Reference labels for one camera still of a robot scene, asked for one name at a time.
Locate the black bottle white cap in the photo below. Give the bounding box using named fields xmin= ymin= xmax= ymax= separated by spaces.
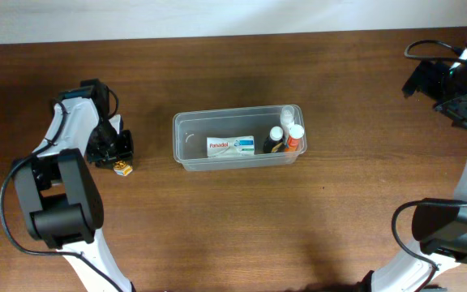
xmin=263 ymin=126 xmax=284 ymax=153

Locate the white Panadol medicine box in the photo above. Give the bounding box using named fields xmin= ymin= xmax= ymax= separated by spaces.
xmin=206 ymin=135 xmax=255 ymax=157

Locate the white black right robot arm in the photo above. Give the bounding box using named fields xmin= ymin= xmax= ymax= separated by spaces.
xmin=353 ymin=39 xmax=467 ymax=291

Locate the gold-lidded balm jar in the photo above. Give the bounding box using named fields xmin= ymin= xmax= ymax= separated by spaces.
xmin=113 ymin=161 xmax=133 ymax=176

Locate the orange tube white cap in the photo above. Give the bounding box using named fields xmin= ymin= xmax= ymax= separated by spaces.
xmin=284 ymin=124 xmax=305 ymax=152

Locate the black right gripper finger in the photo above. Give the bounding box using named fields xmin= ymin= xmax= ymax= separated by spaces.
xmin=434 ymin=103 xmax=467 ymax=130
xmin=401 ymin=76 xmax=418 ymax=98

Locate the white translucent tube bottle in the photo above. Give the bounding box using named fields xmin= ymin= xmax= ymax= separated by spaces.
xmin=280 ymin=105 xmax=295 ymax=142

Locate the clear plastic container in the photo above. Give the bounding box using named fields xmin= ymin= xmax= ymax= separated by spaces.
xmin=173 ymin=105 xmax=307 ymax=171

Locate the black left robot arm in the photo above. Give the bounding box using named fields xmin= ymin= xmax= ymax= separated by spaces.
xmin=0 ymin=79 xmax=135 ymax=291

